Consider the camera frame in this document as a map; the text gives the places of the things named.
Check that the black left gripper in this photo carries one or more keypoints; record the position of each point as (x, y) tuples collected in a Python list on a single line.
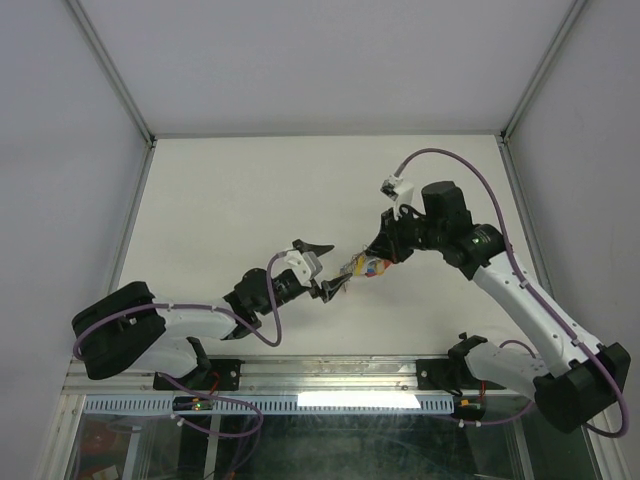
[(327, 287)]

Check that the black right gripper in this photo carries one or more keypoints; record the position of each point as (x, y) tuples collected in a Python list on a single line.
[(387, 243)]

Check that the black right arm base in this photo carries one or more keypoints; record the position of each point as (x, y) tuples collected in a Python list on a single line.
[(444, 374)]

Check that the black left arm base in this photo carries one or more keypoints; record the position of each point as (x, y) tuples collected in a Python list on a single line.
[(223, 372)]

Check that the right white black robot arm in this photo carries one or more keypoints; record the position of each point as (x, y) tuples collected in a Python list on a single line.
[(574, 377)]

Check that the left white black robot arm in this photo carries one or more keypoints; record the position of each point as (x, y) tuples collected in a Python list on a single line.
[(132, 328)]

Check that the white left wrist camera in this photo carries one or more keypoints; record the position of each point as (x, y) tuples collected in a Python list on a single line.
[(305, 266)]

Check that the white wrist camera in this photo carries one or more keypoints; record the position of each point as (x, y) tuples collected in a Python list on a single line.
[(305, 266), (399, 191)]

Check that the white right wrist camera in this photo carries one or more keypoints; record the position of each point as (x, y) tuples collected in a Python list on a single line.
[(399, 191)]

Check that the aluminium front rail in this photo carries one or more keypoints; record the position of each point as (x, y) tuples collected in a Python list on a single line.
[(277, 375)]

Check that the perforated grey cable duct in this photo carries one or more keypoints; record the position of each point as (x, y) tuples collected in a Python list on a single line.
[(321, 403)]

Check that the right aluminium frame post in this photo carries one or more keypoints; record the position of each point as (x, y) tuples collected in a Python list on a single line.
[(544, 67)]

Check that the aluminium frame post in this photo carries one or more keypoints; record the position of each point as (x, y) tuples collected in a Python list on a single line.
[(544, 67), (83, 22)]

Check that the left aluminium frame post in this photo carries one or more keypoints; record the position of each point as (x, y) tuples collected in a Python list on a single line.
[(83, 22)]

